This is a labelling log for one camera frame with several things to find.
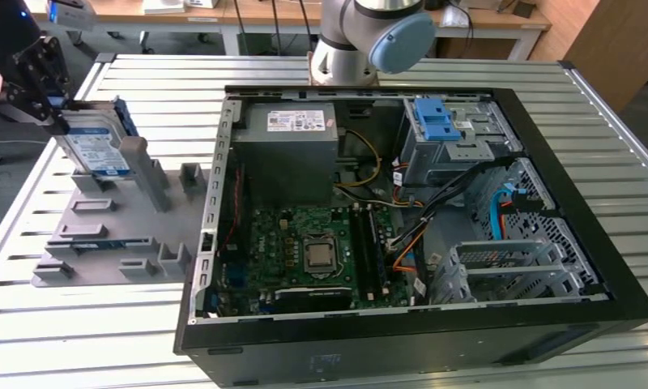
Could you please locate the grey parts rack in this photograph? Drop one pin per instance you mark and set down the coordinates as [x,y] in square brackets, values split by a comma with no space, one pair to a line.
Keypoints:
[124,235]

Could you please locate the hard disk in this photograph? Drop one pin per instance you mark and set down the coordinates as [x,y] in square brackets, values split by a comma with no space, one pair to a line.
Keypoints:
[95,150]

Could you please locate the silver CPU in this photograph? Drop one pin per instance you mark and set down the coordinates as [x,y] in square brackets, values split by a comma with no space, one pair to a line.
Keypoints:
[322,256]

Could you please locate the wooden desk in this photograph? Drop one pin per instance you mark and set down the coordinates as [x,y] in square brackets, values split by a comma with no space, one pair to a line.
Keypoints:
[140,18]
[491,22]

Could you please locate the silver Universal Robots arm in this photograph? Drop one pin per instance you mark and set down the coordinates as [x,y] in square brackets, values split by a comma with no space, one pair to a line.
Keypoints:
[343,61]

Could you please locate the metal disk bay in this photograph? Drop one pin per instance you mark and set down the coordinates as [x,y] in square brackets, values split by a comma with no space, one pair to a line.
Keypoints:
[519,273]

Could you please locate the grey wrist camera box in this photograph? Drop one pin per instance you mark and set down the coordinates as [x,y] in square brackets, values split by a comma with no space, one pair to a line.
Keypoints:
[72,14]

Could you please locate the black RAM slot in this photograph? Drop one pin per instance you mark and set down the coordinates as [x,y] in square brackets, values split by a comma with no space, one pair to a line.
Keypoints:
[360,251]
[374,251]
[367,251]

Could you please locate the blue plastic bay latch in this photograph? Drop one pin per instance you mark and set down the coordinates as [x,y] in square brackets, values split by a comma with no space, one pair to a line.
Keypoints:
[435,121]

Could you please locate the black graphics card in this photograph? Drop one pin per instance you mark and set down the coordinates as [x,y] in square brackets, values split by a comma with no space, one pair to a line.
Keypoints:
[314,302]

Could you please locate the green motherboard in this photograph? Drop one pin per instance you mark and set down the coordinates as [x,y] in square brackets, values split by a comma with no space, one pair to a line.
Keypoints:
[280,251]

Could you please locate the white box with blue print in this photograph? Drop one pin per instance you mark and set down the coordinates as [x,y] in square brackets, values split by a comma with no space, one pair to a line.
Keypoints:
[200,3]

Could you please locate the grey power supply unit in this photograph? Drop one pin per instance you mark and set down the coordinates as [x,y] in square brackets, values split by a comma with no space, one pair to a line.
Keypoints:
[286,170]

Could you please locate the black PC case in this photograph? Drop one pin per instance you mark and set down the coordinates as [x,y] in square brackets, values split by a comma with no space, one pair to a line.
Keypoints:
[411,344]

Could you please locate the metal optical drive cage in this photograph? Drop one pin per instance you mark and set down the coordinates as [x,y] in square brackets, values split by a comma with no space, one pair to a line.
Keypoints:
[465,156]

